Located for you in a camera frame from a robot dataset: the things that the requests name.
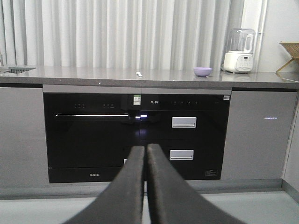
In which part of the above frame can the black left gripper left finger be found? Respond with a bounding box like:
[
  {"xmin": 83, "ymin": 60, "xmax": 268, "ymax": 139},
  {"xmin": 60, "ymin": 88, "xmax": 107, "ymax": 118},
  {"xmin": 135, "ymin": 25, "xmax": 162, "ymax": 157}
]
[{"xmin": 65, "ymin": 146, "xmax": 145, "ymax": 224}]

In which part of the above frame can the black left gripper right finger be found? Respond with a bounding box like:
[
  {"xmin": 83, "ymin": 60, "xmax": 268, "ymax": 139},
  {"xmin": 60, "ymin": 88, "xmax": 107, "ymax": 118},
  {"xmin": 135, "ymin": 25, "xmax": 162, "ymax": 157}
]
[{"xmin": 147, "ymin": 144, "xmax": 242, "ymax": 224}]

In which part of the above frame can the purple plastic bowl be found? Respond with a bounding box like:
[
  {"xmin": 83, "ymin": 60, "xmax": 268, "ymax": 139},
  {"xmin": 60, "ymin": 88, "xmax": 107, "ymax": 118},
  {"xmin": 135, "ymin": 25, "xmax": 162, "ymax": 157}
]
[{"xmin": 193, "ymin": 67, "xmax": 213, "ymax": 77}]

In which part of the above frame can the black built-in drawer appliance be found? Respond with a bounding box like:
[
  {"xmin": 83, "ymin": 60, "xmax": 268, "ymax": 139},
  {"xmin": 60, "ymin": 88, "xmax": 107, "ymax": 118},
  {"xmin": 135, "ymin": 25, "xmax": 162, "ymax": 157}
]
[{"xmin": 140, "ymin": 93, "xmax": 230, "ymax": 180}]

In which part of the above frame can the black built-in dishwasher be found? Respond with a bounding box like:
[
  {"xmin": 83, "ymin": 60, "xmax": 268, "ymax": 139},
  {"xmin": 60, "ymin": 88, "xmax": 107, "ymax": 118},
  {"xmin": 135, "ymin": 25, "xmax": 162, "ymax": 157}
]
[{"xmin": 43, "ymin": 87, "xmax": 141, "ymax": 183}]

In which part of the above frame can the grey left cabinet door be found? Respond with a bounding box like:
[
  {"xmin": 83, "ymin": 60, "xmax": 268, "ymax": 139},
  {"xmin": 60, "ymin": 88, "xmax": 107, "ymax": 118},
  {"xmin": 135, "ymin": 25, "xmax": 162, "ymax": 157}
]
[{"xmin": 0, "ymin": 87, "xmax": 49, "ymax": 188}]

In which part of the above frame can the grey cabinet door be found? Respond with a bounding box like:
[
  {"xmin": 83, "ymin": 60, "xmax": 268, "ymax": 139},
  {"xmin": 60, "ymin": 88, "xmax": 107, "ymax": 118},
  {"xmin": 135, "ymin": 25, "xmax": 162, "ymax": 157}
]
[
  {"xmin": 0, "ymin": 87, "xmax": 49, "ymax": 188},
  {"xmin": 221, "ymin": 91, "xmax": 297, "ymax": 180}
]

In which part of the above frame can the grey right cabinet door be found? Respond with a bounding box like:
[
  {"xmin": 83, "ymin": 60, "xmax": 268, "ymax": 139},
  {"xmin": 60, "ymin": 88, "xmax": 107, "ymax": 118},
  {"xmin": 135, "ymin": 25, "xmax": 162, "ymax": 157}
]
[{"xmin": 221, "ymin": 91, "xmax": 297, "ymax": 180}]

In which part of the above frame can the white blender with clear jar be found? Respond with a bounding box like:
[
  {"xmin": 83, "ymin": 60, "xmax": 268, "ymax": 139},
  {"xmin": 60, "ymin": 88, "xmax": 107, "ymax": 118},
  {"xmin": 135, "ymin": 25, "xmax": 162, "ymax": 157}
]
[{"xmin": 223, "ymin": 28, "xmax": 255, "ymax": 73}]

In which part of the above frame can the white pleated curtain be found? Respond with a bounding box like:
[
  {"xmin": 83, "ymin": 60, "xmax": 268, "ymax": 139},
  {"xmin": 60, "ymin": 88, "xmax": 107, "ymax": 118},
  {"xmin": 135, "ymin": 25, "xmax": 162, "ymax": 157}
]
[{"xmin": 0, "ymin": 0, "xmax": 268, "ymax": 70}]

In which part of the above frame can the wooden dish rack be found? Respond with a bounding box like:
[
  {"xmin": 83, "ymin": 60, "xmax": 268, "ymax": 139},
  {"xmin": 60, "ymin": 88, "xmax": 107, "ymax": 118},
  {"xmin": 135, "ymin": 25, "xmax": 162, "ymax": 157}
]
[{"xmin": 276, "ymin": 42, "xmax": 299, "ymax": 72}]

